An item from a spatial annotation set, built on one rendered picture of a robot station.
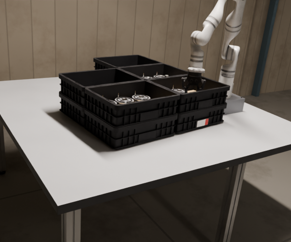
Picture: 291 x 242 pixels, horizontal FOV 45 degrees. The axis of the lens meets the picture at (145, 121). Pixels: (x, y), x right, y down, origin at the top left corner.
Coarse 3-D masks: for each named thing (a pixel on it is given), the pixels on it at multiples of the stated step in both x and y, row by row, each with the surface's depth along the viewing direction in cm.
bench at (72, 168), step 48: (0, 96) 224; (48, 96) 232; (0, 144) 259; (48, 144) 167; (96, 144) 171; (144, 144) 176; (192, 144) 180; (240, 144) 185; (288, 144) 190; (48, 192) 131; (96, 192) 133
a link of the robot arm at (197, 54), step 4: (192, 36) 187; (192, 40) 188; (192, 44) 190; (196, 44) 190; (192, 48) 189; (196, 48) 190; (200, 48) 191; (192, 52) 189; (196, 52) 187; (200, 52) 187; (192, 56) 189; (196, 56) 188; (200, 56) 188; (192, 60) 190; (196, 60) 189; (200, 60) 189
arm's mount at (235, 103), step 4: (232, 96) 233; (236, 96) 234; (228, 100) 223; (232, 100) 225; (236, 100) 227; (240, 100) 229; (228, 104) 224; (232, 104) 226; (236, 104) 228; (240, 104) 231; (228, 108) 226; (232, 108) 228; (236, 108) 230; (240, 108) 232; (224, 112) 225; (228, 112) 227; (232, 112) 229; (236, 112) 231
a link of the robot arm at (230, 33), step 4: (228, 28) 201; (232, 28) 200; (236, 28) 200; (240, 28) 202; (224, 32) 208; (228, 32) 203; (232, 32) 202; (236, 32) 202; (224, 36) 209; (228, 36) 206; (232, 36) 205; (224, 40) 210; (228, 40) 208; (224, 44) 212; (224, 48) 214; (228, 48) 216; (224, 52) 216; (224, 56) 218
